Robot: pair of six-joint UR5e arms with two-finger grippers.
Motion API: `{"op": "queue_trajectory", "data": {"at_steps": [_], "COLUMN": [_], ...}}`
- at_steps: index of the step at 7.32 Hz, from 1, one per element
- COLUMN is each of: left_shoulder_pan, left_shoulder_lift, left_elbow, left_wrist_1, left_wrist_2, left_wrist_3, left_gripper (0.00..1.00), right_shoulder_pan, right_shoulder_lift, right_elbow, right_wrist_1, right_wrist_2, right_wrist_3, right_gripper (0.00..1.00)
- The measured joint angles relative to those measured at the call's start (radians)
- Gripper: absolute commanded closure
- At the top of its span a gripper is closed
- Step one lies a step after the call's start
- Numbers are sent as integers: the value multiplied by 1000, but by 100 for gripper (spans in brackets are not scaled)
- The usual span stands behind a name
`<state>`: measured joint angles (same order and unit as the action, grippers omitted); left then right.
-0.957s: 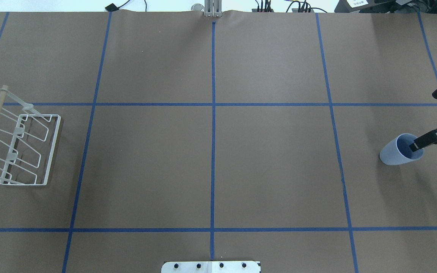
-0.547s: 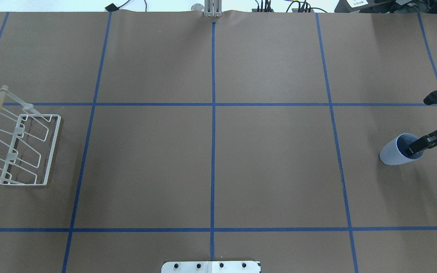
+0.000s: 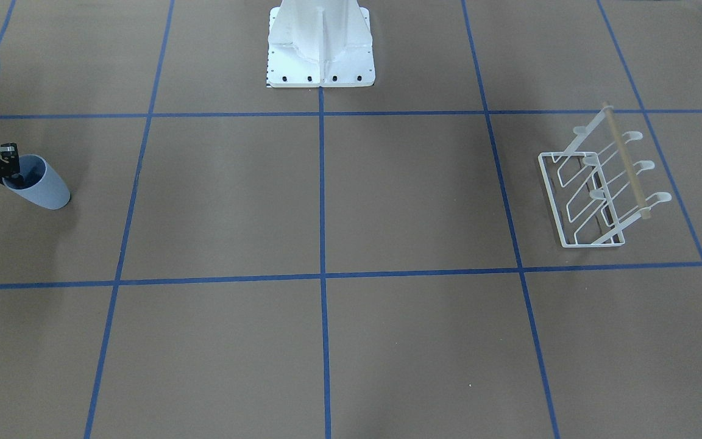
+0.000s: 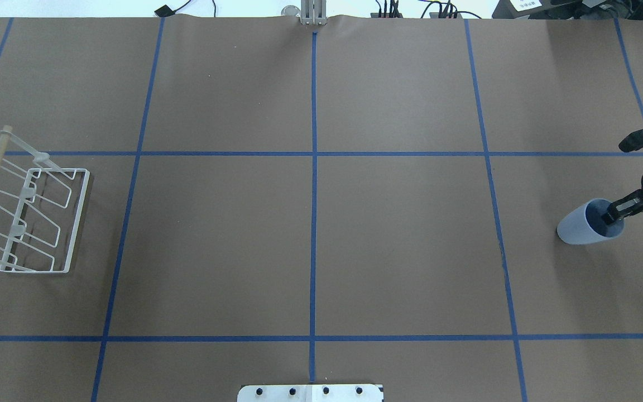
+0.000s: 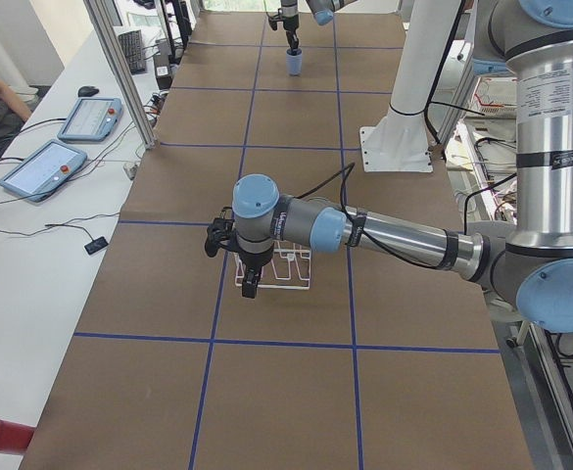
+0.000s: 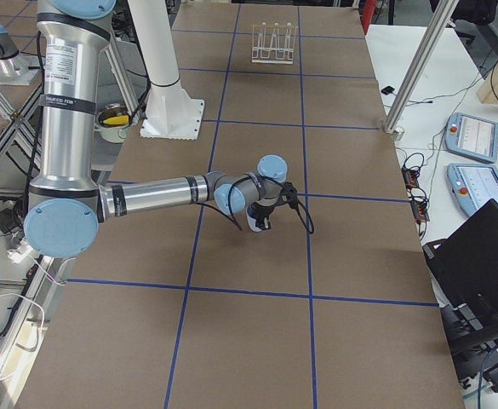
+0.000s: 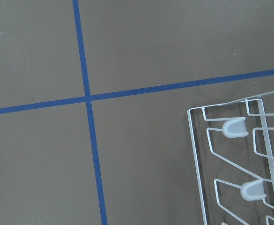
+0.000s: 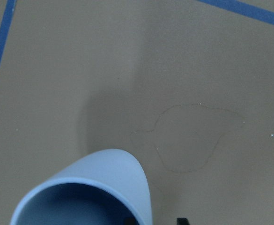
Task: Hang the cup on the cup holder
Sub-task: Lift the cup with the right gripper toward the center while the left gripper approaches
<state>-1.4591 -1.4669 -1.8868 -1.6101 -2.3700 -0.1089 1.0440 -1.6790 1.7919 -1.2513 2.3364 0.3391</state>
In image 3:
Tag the light blue plastic cup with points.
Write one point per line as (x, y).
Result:
(41, 185)

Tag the white wire cup holder rack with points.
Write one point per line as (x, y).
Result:
(593, 185)

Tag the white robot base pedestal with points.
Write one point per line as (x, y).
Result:
(320, 44)

